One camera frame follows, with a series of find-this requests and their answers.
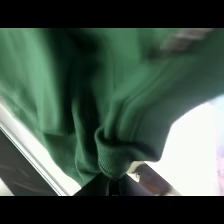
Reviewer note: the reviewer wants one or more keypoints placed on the green shirt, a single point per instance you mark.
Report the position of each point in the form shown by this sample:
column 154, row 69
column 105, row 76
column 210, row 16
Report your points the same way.
column 110, row 93

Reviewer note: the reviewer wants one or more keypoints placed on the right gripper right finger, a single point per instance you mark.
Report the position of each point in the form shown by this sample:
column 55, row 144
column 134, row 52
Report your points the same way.
column 128, row 188

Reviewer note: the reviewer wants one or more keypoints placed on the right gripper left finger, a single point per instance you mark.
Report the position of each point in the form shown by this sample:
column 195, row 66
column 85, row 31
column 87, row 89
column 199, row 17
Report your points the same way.
column 95, row 188

